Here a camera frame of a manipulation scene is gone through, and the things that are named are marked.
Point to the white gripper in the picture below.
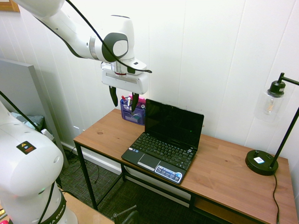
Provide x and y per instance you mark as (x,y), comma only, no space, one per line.
(126,80)

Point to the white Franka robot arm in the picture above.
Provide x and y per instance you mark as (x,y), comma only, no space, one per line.
(30,161)

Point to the black laptop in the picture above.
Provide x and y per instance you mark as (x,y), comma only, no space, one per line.
(163,142)

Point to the red marker pen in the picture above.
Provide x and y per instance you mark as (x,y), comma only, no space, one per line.
(123,97)

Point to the white marker pen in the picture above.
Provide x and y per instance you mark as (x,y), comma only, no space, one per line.
(129,102)

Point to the purple desk organizer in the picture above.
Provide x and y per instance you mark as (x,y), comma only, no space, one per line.
(134,113)

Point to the teal cushion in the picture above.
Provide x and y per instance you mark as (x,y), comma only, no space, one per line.
(28,120)

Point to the grey panel board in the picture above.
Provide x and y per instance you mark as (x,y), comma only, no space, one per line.
(25,98)

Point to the black desk lamp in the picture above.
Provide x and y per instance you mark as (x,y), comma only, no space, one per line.
(272,130)

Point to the wooden desk with black frame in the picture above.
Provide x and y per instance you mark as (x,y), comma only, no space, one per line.
(210,170)

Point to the wooden picture frame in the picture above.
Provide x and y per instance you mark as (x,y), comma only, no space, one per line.
(9,5)

